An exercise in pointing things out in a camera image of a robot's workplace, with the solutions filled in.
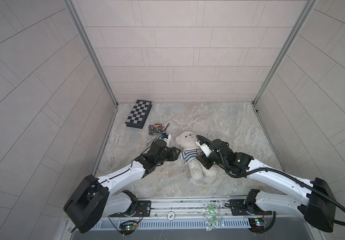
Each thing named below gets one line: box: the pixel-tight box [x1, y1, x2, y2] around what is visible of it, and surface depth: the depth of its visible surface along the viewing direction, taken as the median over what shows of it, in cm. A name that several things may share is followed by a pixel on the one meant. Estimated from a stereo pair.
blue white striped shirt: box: [180, 149, 198, 165], surface depth 82 cm
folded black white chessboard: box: [125, 99, 153, 129], surface depth 107 cm
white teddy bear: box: [176, 131, 217, 181], surface depth 80 cm
